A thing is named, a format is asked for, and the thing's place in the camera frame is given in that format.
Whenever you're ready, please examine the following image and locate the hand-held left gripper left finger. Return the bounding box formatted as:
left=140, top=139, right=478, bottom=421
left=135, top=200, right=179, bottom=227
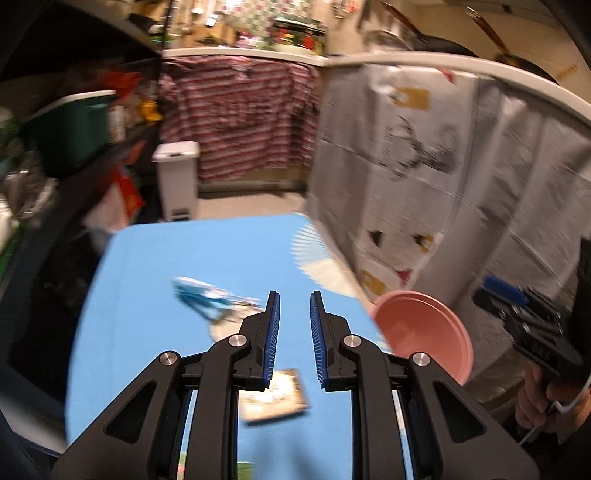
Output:
left=51, top=289, right=281, bottom=480

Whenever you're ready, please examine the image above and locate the round beige disc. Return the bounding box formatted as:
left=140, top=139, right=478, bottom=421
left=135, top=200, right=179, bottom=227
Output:
left=209, top=305, right=259, bottom=343

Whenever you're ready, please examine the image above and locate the person's right hand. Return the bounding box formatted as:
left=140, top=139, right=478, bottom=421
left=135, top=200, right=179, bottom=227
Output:
left=515, top=364, right=591, bottom=435

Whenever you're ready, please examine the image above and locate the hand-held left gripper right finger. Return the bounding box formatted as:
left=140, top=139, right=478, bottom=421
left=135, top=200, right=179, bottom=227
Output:
left=309, top=290, right=541, bottom=480

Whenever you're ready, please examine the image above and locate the black frying pan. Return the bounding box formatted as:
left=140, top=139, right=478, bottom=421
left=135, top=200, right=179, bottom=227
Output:
left=466, top=9, right=560, bottom=85
left=379, top=0, right=481, bottom=58

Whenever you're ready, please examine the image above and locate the checkered window curtain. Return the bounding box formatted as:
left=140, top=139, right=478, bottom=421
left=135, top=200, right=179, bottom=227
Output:
left=217, top=0, right=282, bottom=49

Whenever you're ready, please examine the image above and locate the red plaid cloth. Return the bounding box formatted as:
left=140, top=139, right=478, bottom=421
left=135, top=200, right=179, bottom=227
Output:
left=159, top=55, right=321, bottom=183

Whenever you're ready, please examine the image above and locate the orange red sack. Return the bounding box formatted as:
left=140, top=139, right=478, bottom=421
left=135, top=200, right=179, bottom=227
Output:
left=113, top=166, right=144, bottom=217

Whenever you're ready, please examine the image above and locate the red bag on shelf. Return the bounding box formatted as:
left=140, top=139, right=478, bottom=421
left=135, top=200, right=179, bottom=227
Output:
left=99, top=71, right=141, bottom=100

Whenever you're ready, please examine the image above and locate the grey deer print cloth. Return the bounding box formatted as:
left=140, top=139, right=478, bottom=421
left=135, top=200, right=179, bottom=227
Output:
left=305, top=62, right=591, bottom=402

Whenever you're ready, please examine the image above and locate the white sack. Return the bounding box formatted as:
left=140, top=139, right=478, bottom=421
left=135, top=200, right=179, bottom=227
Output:
left=85, top=194, right=130, bottom=232

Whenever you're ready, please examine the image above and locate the black shelf rack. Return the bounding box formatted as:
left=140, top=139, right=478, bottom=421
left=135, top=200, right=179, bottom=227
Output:
left=0, top=46, right=162, bottom=296

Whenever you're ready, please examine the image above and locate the green storage box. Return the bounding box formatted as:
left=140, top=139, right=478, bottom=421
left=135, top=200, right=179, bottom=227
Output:
left=21, top=89, right=118, bottom=178

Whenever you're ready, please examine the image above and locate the white trash bin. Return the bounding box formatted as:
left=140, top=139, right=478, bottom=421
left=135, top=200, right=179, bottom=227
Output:
left=151, top=141, right=201, bottom=221

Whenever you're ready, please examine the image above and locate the blue printed tablecloth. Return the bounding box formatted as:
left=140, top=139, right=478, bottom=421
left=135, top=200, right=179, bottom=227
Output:
left=65, top=212, right=407, bottom=480

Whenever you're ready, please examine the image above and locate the black spice rack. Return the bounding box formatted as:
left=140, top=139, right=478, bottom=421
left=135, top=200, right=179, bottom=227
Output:
left=272, top=17, right=328, bottom=52

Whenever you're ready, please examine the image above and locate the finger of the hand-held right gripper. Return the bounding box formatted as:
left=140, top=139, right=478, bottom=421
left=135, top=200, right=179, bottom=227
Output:
left=473, top=289, right=514, bottom=325
left=482, top=275, right=528, bottom=306

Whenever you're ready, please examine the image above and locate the brown packet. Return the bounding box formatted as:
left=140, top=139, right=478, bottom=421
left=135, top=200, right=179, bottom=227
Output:
left=239, top=368, right=309, bottom=424

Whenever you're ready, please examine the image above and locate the pink plastic basin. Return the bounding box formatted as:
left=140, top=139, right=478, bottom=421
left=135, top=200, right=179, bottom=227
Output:
left=372, top=290, right=475, bottom=386

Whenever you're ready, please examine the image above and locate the white cable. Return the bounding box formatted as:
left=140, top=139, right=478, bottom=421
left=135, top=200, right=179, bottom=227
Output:
left=519, top=376, right=591, bottom=446

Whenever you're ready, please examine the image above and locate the blue and white packet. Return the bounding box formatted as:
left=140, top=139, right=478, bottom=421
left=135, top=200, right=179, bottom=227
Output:
left=172, top=275, right=264, bottom=324

